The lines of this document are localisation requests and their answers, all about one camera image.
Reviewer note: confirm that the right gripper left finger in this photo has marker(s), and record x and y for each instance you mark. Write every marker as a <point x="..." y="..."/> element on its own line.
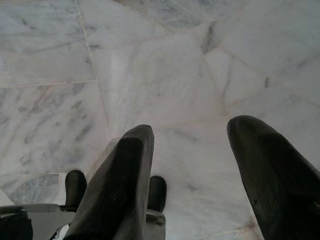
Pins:
<point x="117" y="190"/>

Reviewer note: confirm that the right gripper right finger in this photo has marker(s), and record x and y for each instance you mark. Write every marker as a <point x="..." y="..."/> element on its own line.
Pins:
<point x="275" y="180"/>

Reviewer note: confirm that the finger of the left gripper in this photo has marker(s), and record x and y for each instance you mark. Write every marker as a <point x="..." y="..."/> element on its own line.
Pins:
<point x="75" y="187"/>
<point x="157" y="192"/>

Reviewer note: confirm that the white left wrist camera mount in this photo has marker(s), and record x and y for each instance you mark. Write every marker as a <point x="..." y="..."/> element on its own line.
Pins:
<point x="42" y="217"/>

